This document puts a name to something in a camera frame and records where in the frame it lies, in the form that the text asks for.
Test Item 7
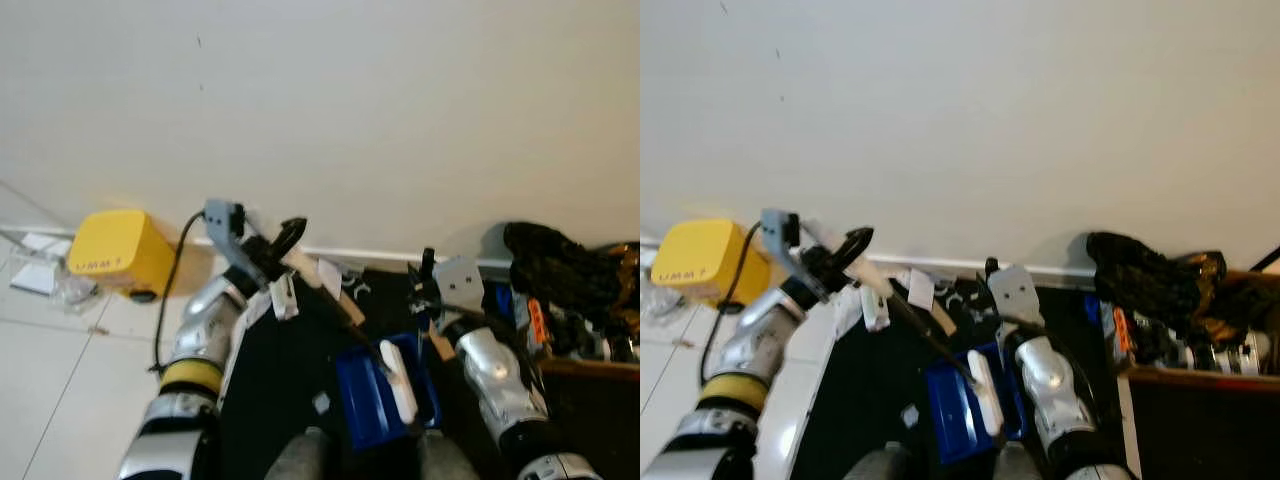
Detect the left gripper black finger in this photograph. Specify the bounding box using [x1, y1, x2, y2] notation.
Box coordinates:
[835, 226, 876, 269]
[268, 216, 309, 259]

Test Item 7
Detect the blue plastic dustpan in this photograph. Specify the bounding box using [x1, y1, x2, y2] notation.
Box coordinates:
[922, 342, 1026, 466]
[334, 332, 443, 453]

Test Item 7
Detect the small white card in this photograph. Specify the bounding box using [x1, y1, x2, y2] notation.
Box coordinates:
[860, 284, 892, 333]
[270, 274, 300, 322]

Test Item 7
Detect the white baseboard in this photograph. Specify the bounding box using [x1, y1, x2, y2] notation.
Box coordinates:
[640, 235, 1093, 283]
[0, 222, 516, 271]

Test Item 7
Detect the yellow rounded box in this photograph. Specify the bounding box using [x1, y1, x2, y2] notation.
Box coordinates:
[67, 208, 178, 303]
[650, 218, 773, 307]

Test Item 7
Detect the black crumpled garment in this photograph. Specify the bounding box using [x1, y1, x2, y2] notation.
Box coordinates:
[1086, 231, 1226, 331]
[502, 221, 631, 326]

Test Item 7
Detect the dark grey right robot leg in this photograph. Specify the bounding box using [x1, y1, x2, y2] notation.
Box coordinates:
[413, 430, 483, 480]
[990, 440, 1046, 480]

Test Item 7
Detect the dark grey robot leg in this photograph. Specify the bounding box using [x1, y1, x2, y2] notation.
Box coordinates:
[263, 427, 333, 480]
[843, 443, 913, 480]
[413, 430, 483, 480]
[990, 440, 1046, 480]

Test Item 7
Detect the brown cardboard box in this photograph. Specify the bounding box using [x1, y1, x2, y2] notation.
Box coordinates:
[500, 240, 641, 383]
[1085, 268, 1280, 396]

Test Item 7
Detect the long white strip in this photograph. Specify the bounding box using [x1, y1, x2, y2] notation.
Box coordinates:
[1114, 375, 1139, 477]

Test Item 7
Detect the dark grey left robot leg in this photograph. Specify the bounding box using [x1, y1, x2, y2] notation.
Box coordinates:
[263, 427, 333, 480]
[843, 443, 913, 480]

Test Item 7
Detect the white product box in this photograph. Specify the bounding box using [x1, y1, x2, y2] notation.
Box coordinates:
[10, 255, 59, 297]

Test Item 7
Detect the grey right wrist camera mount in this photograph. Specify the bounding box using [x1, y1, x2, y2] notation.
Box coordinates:
[432, 256, 487, 323]
[988, 265, 1043, 331]

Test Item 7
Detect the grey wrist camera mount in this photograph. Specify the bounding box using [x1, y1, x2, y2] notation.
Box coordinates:
[432, 256, 487, 323]
[204, 198, 249, 269]
[760, 208, 803, 276]
[988, 265, 1043, 331]

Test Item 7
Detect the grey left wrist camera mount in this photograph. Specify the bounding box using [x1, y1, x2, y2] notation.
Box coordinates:
[204, 198, 249, 269]
[760, 208, 803, 276]

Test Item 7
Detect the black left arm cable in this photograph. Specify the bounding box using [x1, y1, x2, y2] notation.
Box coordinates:
[698, 218, 765, 389]
[150, 208, 209, 377]

